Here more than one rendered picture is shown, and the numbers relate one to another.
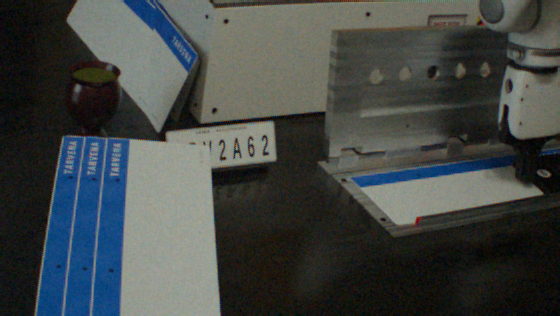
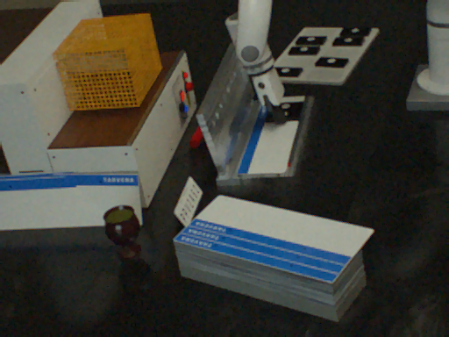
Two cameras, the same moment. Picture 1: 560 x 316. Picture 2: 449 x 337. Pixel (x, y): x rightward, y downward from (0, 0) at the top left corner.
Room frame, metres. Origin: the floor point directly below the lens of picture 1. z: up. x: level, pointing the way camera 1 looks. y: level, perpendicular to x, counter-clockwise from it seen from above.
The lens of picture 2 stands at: (-0.05, 1.25, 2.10)
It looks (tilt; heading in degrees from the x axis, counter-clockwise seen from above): 31 degrees down; 318
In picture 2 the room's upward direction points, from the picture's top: 11 degrees counter-clockwise
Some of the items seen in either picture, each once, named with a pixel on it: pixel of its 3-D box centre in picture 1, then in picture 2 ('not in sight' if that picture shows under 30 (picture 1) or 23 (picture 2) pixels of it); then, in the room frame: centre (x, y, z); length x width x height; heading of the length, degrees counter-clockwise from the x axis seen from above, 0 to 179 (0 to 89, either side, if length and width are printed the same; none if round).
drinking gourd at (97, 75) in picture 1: (91, 106); (124, 233); (1.44, 0.27, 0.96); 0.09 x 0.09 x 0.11
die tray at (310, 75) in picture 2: not in sight; (322, 53); (1.68, -0.81, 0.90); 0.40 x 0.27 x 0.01; 108
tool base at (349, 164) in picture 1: (482, 180); (268, 136); (1.47, -0.29, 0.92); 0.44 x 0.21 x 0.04; 121
